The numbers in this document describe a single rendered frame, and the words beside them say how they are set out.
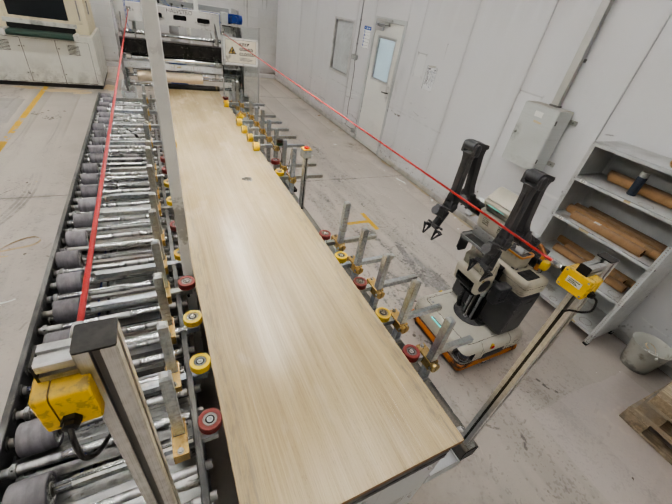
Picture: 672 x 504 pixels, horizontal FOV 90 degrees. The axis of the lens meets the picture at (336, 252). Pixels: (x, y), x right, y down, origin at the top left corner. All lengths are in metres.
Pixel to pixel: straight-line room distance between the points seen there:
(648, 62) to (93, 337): 4.00
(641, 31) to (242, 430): 4.02
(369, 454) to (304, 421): 0.25
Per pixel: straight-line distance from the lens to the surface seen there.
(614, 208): 3.99
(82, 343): 0.44
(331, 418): 1.38
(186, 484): 1.51
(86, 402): 0.46
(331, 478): 1.30
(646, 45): 4.05
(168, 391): 1.22
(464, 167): 2.18
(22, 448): 1.62
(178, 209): 1.74
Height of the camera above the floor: 2.11
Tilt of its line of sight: 36 degrees down
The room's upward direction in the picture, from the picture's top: 10 degrees clockwise
